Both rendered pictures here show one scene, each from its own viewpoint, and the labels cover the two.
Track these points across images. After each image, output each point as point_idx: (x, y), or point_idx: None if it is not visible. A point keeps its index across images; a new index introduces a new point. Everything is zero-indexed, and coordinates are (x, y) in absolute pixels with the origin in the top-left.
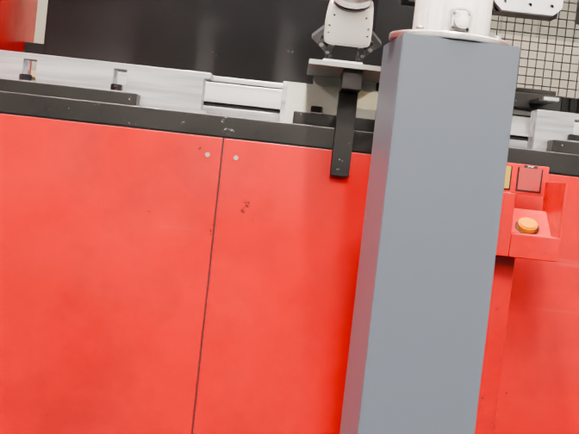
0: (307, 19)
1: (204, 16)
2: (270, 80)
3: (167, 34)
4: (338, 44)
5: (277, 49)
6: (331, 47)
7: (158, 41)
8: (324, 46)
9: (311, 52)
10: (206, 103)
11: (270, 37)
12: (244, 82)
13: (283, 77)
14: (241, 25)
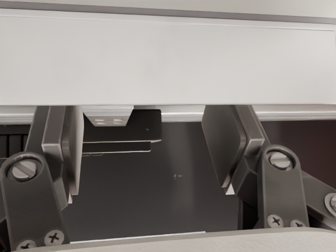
0: (163, 218)
1: None
2: (196, 138)
3: (312, 173)
4: (258, 243)
5: (193, 175)
6: (276, 197)
7: (320, 163)
8: (310, 194)
9: (152, 179)
10: None
11: (202, 188)
12: (280, 107)
13: (180, 143)
14: (237, 197)
